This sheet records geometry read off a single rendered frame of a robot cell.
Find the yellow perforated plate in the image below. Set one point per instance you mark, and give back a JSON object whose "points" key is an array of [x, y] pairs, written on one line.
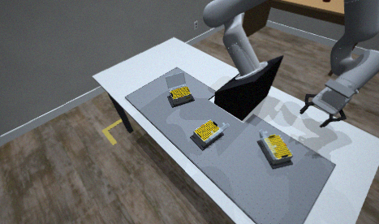
{"points": [[205, 131], [281, 149], [180, 92]]}

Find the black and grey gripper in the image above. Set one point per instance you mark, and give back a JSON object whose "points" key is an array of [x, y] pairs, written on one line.
{"points": [[330, 101]]}

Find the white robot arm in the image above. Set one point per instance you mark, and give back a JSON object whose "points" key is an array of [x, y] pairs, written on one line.
{"points": [[361, 24]]}

